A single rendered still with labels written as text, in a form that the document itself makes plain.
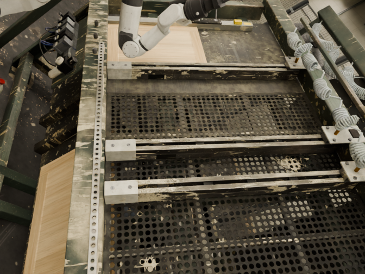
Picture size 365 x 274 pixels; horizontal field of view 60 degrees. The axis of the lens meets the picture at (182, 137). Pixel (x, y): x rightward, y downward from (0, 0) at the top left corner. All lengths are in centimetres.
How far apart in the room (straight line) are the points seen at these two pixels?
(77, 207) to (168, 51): 108
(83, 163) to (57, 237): 47
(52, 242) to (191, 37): 139
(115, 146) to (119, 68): 51
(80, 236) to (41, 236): 60
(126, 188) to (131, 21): 72
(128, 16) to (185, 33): 70
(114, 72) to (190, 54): 49
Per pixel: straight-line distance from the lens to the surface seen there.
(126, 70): 171
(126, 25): 150
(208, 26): 221
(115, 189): 124
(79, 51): 193
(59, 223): 170
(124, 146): 135
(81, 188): 128
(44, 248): 173
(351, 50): 247
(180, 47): 199
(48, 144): 207
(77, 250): 118
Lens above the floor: 166
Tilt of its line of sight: 20 degrees down
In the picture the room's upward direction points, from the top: 64 degrees clockwise
